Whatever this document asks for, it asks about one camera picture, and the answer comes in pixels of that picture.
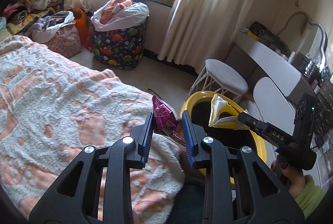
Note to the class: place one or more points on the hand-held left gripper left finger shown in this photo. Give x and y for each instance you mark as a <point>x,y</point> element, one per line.
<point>145,135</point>

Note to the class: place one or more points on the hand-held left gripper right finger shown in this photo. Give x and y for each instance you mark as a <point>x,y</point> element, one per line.
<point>188,135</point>

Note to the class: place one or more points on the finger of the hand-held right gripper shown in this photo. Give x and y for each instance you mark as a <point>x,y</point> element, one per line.
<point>249,120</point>

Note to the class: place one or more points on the purple snack packet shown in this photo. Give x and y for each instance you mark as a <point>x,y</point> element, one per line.
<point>164,117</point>

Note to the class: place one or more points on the yellow snack wrapper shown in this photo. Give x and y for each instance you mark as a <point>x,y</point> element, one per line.
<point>221,112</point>

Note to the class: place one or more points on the yellow trash bin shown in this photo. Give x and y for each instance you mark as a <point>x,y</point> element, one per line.
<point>193,99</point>

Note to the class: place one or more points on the person's right forearm green sleeve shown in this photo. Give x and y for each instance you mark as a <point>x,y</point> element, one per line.
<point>309,198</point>

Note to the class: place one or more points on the person's right hand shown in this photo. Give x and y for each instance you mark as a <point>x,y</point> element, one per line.
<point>296,182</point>

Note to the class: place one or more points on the white cabinet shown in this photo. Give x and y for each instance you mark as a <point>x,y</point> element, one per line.
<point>270,91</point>

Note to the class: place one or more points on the white round stool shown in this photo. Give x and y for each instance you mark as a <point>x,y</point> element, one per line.
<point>226,78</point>

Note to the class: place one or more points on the white vanity desk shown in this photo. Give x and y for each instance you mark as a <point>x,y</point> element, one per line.
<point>265,57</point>

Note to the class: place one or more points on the person's leg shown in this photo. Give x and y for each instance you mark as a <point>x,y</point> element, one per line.
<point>190,200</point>

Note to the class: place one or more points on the yellow box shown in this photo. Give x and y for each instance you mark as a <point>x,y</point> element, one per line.
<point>251,33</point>

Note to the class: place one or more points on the camouflage pouch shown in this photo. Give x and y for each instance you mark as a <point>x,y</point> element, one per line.
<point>265,34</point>

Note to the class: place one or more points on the peach white fluffy blanket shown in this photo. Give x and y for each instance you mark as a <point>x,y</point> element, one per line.
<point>65,96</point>

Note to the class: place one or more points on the dinosaur print storage basket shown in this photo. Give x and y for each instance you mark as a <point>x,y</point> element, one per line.
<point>119,47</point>

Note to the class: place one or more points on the vanity mirror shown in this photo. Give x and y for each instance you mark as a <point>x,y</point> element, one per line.
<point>316,42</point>

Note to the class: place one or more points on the wide cream curtain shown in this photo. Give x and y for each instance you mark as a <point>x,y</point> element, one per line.
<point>208,5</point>

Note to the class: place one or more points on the large white plastic bag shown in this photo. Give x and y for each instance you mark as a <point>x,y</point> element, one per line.
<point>132,12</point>

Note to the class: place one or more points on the pink floral bag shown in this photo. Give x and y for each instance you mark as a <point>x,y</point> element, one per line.
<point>66,39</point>

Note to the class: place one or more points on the orange bag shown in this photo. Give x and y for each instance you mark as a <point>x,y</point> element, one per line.
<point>80,23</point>

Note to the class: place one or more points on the orange fleece cloth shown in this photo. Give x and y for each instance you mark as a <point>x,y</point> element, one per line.
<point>117,3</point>

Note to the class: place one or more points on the lavender white cloth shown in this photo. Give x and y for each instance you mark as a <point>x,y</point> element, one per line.
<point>44,26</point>

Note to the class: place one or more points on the light blue cloth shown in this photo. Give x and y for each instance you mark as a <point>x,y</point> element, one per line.
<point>2,23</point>

